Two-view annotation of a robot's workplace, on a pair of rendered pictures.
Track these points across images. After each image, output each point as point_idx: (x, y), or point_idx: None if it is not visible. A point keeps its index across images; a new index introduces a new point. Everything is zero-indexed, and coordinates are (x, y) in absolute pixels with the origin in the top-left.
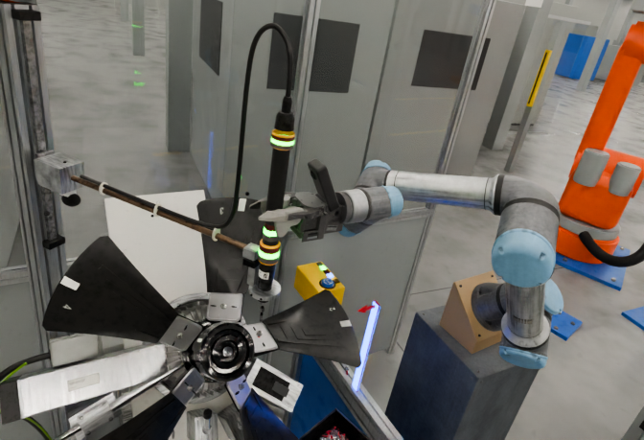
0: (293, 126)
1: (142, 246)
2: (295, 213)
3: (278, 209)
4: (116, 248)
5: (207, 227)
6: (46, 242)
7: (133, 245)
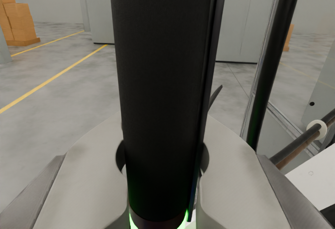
0: None
1: (327, 188)
2: (42, 184)
3: (120, 136)
4: (214, 99)
5: (334, 211)
6: (329, 144)
7: (323, 178)
